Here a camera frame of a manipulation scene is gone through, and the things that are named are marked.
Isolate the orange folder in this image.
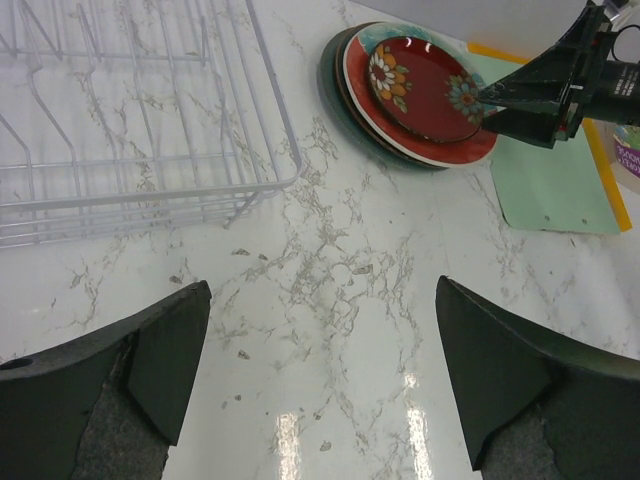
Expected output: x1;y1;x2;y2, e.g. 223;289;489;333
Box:
467;42;634;232

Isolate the white wire dish rack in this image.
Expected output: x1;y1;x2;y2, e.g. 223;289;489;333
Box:
1;1;303;248

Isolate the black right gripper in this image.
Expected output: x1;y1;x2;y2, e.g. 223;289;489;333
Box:
478;1;639;149

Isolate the blue floral plate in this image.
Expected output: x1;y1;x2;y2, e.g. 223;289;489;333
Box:
333;22;445;171

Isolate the pink rimmed teal plate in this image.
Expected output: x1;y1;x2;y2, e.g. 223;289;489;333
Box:
342;22;497;168

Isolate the green folder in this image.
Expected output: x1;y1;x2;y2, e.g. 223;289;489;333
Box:
489;132;624;235

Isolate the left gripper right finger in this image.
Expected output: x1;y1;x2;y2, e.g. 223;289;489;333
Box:
435;276;639;479

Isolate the dark red patterned plate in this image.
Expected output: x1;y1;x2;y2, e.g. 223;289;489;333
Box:
367;36;484;143

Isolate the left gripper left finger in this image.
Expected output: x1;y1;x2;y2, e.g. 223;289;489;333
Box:
1;281;211;479

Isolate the grey plate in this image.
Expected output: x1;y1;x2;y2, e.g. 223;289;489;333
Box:
318;22;446;171

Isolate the purple children's book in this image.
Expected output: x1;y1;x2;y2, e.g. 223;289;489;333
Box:
613;125;640;194

